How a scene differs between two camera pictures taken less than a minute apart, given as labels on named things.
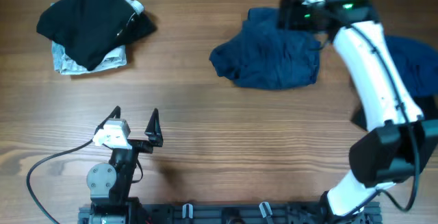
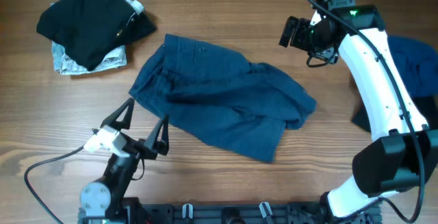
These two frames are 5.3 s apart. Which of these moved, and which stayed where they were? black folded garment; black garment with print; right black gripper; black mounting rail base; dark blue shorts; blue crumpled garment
Moved: dark blue shorts; right black gripper
Stayed: black folded garment; blue crumpled garment; black mounting rail base; black garment with print
